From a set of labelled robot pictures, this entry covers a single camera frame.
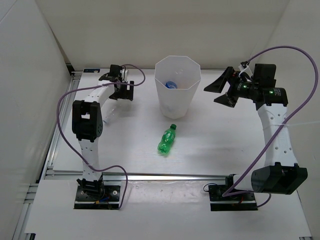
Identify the aluminium rail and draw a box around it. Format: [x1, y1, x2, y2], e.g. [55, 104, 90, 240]
[43, 169, 227, 181]
[13, 72, 81, 237]

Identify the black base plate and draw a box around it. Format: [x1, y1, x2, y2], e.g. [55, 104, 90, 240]
[202, 182, 258, 212]
[73, 181, 122, 210]

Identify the white octagonal plastic bin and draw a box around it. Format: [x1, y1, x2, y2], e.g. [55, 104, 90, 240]
[154, 55, 201, 120]

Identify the green plastic soda bottle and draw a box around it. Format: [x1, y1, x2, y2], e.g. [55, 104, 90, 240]
[157, 124, 177, 155]

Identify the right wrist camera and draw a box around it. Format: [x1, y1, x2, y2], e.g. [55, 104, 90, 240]
[252, 63, 277, 88]

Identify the aluminium left rail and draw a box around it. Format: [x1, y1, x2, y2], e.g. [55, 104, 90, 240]
[13, 72, 81, 237]

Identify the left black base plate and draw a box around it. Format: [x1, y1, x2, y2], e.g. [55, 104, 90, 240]
[73, 181, 122, 210]

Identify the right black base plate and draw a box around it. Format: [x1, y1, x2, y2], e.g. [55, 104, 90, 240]
[202, 182, 258, 212]

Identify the clear unlabelled plastic bottle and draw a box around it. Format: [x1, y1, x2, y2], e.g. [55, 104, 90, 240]
[103, 106, 118, 125]

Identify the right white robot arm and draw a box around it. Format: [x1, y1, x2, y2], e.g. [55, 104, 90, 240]
[204, 63, 308, 200]

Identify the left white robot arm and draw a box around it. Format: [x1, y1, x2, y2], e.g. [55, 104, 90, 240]
[72, 69, 134, 201]

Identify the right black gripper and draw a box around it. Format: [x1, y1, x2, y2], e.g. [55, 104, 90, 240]
[204, 67, 258, 108]

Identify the aluminium front rail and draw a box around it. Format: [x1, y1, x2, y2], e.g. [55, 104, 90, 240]
[43, 169, 227, 181]

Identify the clear bottle with blue label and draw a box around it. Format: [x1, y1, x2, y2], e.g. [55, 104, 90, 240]
[165, 80, 178, 89]

